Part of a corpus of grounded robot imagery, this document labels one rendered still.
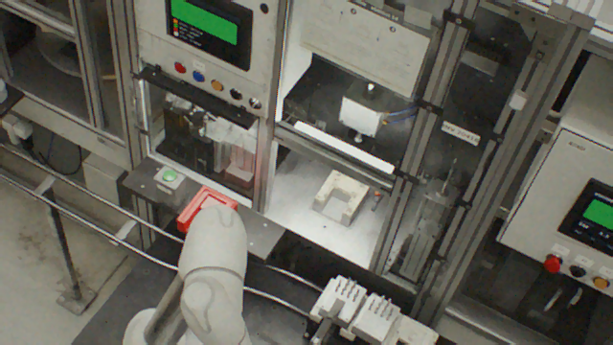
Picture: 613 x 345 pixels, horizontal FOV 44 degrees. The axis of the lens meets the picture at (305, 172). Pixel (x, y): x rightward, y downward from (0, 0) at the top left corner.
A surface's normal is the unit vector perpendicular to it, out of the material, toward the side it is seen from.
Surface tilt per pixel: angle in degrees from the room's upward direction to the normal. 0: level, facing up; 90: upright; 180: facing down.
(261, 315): 0
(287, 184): 0
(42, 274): 0
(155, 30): 90
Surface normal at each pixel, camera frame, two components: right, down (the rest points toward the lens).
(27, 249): 0.10, -0.61
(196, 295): -0.25, -0.45
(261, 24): -0.47, 0.67
